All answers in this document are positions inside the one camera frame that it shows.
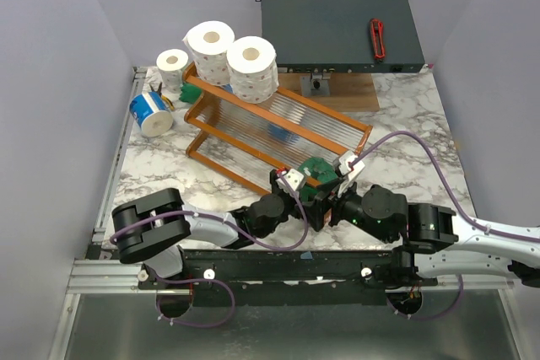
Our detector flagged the green paper roll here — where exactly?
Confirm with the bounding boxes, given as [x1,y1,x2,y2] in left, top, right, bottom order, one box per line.
[297,157,338,202]

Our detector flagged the blue object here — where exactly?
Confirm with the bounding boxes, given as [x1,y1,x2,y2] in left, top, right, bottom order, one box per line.
[267,122,298,143]

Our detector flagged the orange wooden shelf rack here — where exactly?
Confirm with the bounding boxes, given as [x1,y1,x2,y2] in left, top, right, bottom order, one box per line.
[183,64,373,195]

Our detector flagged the white red-dotted paper roll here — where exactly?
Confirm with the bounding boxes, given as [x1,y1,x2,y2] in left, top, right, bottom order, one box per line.
[183,20,235,86]

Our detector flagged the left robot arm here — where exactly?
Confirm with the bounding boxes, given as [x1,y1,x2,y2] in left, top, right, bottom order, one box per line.
[110,169,309,288]

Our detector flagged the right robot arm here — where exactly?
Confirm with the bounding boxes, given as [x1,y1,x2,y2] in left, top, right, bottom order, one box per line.
[303,181,539,287]

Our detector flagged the brown wooden board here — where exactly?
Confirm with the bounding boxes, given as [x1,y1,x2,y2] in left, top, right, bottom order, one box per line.
[278,73,380,112]

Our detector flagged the small green object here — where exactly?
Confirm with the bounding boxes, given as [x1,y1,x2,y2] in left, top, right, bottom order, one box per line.
[179,83,202,105]

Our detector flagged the red black utility knife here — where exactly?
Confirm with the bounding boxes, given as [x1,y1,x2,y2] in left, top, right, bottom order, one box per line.
[369,19,386,62]

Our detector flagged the black yellow pliers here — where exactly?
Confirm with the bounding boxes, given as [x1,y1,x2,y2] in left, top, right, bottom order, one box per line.
[149,82,175,111]

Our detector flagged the blue wrapped paper roll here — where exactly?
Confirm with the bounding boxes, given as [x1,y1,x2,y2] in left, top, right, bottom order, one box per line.
[129,92,174,137]

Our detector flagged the plain white paper roll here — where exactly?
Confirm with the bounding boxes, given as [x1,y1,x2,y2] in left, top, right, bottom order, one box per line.
[156,49,189,93]

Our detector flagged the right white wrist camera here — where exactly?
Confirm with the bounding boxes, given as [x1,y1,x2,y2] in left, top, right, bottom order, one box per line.
[332,150,365,197]

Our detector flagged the grey metal stand bracket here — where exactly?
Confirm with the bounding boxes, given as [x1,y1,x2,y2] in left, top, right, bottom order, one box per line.
[300,73,331,97]

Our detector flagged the dark grey rack-mount device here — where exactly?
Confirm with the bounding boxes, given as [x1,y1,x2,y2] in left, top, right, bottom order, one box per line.
[256,0,425,73]

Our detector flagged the aluminium frame rail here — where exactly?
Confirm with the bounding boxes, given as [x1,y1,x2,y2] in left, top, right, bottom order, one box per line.
[48,67,149,360]

